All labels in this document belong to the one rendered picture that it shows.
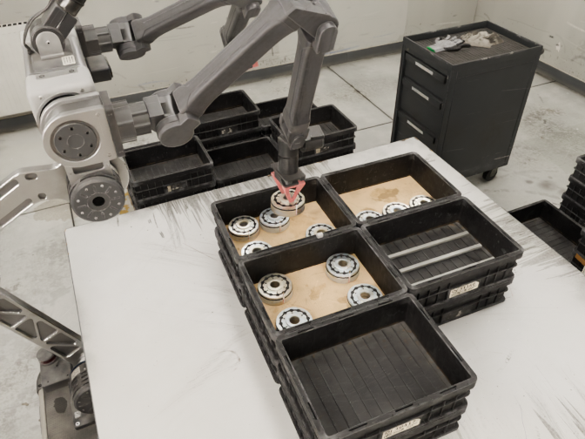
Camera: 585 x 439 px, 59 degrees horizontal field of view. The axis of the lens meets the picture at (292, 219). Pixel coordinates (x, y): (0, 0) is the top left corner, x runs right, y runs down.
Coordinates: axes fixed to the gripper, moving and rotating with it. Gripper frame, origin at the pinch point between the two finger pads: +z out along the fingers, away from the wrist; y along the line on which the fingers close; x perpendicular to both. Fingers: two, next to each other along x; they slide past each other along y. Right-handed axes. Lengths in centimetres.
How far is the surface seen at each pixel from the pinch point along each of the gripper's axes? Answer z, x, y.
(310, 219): 21.4, -14.3, 10.3
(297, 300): 22.7, 7.0, -20.3
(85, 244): 37, 57, 51
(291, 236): 21.9, -4.5, 5.7
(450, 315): 31, -36, -40
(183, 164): 55, 0, 117
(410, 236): 20.9, -39.7, -13.1
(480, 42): 9, -170, 95
